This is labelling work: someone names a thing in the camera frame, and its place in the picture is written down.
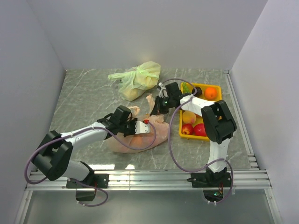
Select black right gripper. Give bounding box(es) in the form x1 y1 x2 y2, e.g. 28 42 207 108
151 95 174 116

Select translucent orange plastic bag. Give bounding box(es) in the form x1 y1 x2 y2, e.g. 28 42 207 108
105 106 169 154

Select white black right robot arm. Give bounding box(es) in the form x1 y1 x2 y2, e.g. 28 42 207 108
151 78 237 187

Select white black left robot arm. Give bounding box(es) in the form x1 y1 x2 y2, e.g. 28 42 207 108
28 105 155 188

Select pale yellow fake peach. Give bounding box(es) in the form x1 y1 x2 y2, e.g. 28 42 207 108
182 111 197 124

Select red yellow fake apple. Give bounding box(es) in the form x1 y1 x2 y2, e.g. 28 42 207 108
181 124 194 135

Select tied green plastic bag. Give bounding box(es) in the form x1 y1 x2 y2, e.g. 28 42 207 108
108 61 161 101

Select green fake grape bunch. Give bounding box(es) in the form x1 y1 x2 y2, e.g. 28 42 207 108
182 83 191 94

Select dark purple fake plum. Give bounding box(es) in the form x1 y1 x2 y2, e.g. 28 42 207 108
195 86 202 97

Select yellow plastic fruit tray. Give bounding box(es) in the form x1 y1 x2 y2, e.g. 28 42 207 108
179 83 222 141

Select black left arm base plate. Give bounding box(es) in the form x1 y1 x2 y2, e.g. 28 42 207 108
66 174 109 189

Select aluminium rail frame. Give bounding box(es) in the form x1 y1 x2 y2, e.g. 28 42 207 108
17 71 282 224

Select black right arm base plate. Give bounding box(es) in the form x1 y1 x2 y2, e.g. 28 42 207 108
187 172 232 188

